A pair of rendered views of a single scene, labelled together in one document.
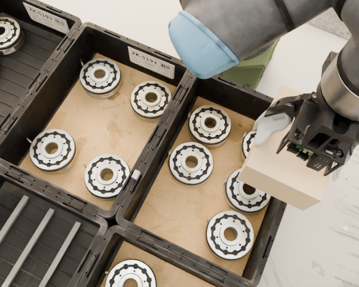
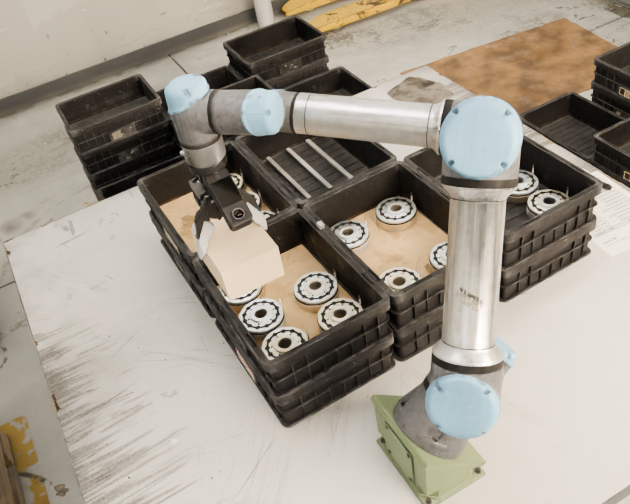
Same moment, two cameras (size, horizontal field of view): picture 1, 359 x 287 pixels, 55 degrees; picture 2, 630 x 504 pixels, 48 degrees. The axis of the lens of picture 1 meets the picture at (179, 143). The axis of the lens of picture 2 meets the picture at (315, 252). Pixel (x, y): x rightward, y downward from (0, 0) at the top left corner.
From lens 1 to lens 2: 1.42 m
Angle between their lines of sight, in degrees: 66
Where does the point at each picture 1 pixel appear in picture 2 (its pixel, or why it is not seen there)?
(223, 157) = (306, 322)
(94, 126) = (405, 246)
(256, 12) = not seen: hidden behind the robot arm
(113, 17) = (587, 347)
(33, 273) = (314, 190)
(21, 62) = (511, 217)
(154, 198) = (310, 263)
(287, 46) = not seen: outside the picture
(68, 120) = (423, 232)
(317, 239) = (189, 408)
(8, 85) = not seen: hidden behind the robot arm
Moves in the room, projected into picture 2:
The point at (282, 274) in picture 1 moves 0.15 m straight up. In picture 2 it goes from (191, 364) to (173, 323)
